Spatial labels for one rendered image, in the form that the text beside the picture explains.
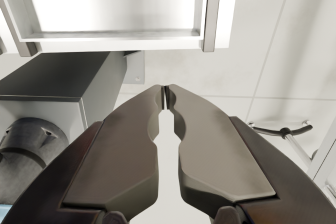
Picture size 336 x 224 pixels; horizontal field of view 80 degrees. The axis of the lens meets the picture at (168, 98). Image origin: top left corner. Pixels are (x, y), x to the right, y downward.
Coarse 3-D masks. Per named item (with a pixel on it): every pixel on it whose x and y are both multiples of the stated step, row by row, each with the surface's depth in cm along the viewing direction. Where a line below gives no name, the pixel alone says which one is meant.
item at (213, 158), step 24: (168, 96) 12; (192, 96) 11; (192, 120) 9; (216, 120) 9; (192, 144) 8; (216, 144) 8; (240, 144) 8; (192, 168) 7; (216, 168) 7; (240, 168) 7; (192, 192) 7; (216, 192) 6; (240, 192) 6; (264, 192) 6
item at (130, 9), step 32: (32, 0) 29; (64, 0) 29; (96, 0) 29; (128, 0) 29; (160, 0) 29; (192, 0) 30; (32, 32) 31; (64, 32) 31; (96, 32) 31; (128, 32) 31; (160, 32) 31; (192, 32) 31
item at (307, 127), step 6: (306, 120) 156; (252, 126) 153; (306, 126) 151; (258, 132) 150; (264, 132) 148; (270, 132) 147; (276, 132) 146; (282, 132) 146; (288, 132) 144; (294, 132) 146; (300, 132) 147; (282, 138) 147
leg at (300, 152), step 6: (288, 138) 141; (294, 138) 140; (294, 144) 136; (294, 150) 135; (300, 150) 130; (300, 156) 129; (306, 156) 126; (306, 162) 124; (324, 186) 110; (330, 186) 108; (330, 192) 106
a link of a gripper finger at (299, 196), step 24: (240, 120) 9; (264, 144) 8; (264, 168) 7; (288, 168) 7; (288, 192) 6; (312, 192) 6; (240, 216) 6; (264, 216) 5; (288, 216) 5; (312, 216) 5
